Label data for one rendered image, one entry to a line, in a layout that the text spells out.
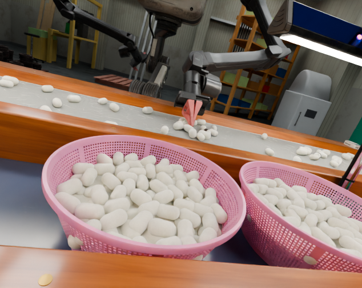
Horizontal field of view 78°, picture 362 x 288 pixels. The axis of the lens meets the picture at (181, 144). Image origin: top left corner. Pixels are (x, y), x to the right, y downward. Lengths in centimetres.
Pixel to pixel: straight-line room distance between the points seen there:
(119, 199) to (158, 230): 6
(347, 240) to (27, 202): 48
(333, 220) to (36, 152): 54
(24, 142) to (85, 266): 34
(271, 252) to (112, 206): 24
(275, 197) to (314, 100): 448
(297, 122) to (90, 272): 474
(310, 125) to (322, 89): 69
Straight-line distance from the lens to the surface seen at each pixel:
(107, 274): 20
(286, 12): 62
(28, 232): 36
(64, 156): 35
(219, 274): 22
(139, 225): 27
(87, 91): 81
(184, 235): 27
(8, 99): 66
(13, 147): 51
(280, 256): 38
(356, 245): 43
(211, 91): 77
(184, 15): 120
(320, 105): 495
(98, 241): 23
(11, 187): 44
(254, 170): 49
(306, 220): 43
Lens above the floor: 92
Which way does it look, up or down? 20 degrees down
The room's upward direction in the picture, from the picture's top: 16 degrees clockwise
